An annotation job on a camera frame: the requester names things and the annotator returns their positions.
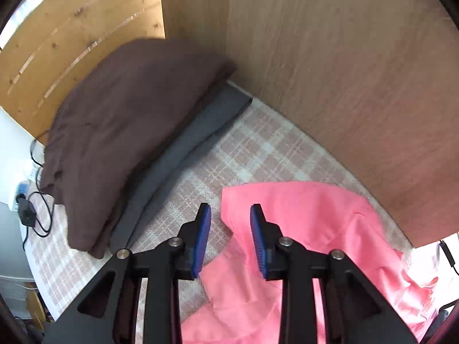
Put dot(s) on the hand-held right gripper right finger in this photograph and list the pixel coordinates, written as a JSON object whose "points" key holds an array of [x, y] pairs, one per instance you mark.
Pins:
{"points": [[258, 243]]}

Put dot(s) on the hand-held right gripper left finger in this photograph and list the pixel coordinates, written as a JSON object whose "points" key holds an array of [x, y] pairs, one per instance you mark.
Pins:
{"points": [[200, 243]]}

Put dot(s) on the pink t-shirt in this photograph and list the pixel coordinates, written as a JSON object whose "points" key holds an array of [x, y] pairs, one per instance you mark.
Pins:
{"points": [[304, 215]]}

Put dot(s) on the pink plaid cloth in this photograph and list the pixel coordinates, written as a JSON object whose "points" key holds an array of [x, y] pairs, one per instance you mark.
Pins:
{"points": [[251, 157]]}

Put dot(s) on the folded grey garment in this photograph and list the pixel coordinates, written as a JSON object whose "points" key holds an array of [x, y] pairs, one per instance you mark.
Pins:
{"points": [[186, 143]]}

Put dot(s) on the folded brown garment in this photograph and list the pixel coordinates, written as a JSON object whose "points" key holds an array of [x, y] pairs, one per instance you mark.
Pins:
{"points": [[125, 132]]}

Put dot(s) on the black power adapter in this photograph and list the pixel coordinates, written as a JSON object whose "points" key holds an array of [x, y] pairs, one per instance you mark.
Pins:
{"points": [[27, 215]]}

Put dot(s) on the oak laminate board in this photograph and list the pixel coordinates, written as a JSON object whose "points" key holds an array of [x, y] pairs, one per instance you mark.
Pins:
{"points": [[322, 79]]}

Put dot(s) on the white power strip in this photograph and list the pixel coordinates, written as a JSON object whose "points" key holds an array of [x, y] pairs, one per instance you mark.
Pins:
{"points": [[21, 188]]}

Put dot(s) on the white ribbed appliance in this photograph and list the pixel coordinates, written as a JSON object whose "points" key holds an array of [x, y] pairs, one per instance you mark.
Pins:
{"points": [[14, 288]]}

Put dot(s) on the pine plank board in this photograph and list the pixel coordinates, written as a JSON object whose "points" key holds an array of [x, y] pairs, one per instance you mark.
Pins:
{"points": [[89, 25]]}

